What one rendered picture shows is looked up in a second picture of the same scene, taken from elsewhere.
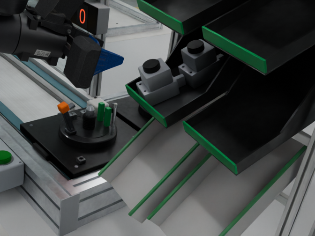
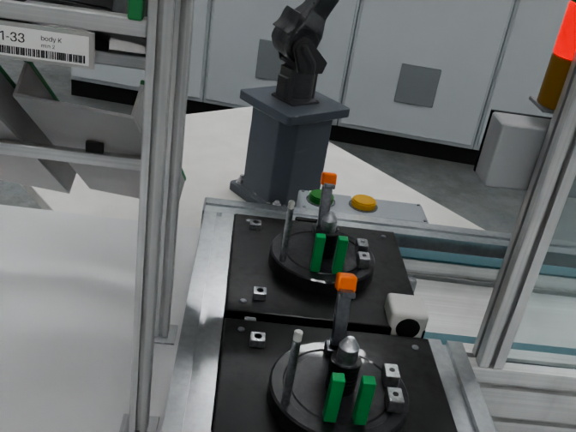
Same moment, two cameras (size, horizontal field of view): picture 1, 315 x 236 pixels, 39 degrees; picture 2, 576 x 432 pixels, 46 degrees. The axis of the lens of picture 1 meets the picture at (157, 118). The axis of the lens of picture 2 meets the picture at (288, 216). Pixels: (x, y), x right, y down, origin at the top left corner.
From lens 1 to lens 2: 1.48 m
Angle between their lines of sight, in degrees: 107
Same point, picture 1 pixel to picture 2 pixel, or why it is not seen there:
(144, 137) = not seen: hidden behind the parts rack
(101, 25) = (484, 154)
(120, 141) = (271, 280)
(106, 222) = (180, 289)
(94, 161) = (243, 236)
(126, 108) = (384, 353)
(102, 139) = (277, 246)
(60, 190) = (222, 203)
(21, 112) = (485, 299)
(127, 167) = not seen: hidden behind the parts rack
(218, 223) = not seen: outside the picture
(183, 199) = (52, 170)
